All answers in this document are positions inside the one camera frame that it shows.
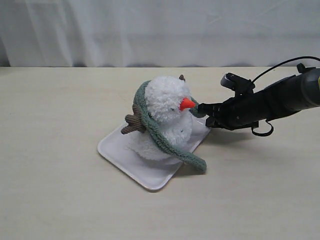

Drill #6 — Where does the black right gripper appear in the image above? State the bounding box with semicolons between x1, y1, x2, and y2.
197;90;270;130

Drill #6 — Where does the white plush snowman toy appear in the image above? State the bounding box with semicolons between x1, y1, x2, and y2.
120;74;196;161

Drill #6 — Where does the green knitted scarf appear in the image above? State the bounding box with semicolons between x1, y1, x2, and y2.
132;79;208;174

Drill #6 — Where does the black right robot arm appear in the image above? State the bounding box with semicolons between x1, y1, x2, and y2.
197;63;320;131

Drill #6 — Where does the white rectangular plastic tray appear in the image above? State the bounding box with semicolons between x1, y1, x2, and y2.
96;117;212;193

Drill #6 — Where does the white backdrop curtain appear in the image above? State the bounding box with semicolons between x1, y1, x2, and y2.
0;0;320;67

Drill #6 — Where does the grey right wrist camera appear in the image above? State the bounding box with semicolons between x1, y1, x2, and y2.
220;72;255;96

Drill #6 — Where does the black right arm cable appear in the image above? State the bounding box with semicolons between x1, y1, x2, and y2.
250;55;320;137

